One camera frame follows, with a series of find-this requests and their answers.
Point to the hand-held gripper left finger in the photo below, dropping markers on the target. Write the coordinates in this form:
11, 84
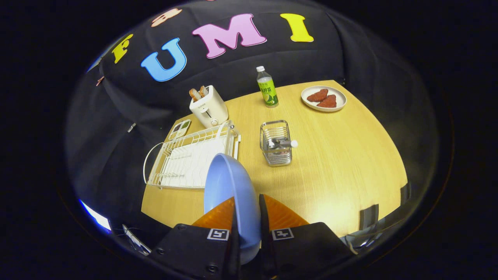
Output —
235, 249

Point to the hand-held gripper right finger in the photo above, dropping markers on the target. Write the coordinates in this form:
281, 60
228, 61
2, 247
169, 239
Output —
264, 249

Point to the blue plate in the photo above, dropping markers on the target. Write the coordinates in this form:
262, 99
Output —
229, 182

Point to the white plate with meat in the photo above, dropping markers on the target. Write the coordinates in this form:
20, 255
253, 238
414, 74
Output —
339, 95

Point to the divided white food tray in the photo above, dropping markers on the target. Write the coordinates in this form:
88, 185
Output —
179, 129

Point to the bright computer monitor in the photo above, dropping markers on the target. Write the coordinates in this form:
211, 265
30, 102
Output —
95, 215

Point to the white toaster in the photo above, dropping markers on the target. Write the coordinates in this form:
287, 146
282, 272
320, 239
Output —
210, 107

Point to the green label drink bottle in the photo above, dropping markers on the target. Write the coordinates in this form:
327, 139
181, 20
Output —
267, 91

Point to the white clip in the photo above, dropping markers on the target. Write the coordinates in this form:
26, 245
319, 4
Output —
131, 127

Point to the toasted bread slice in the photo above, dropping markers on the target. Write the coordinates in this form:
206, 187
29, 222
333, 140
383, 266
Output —
204, 91
194, 94

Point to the red meat piece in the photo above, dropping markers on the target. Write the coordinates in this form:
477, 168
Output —
327, 102
318, 95

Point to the black backdrop cloth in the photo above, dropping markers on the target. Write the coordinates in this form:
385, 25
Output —
233, 66

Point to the pink clip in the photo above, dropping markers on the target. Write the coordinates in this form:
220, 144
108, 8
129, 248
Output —
100, 81

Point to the black table edge bracket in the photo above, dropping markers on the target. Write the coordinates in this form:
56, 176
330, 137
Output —
369, 216
404, 193

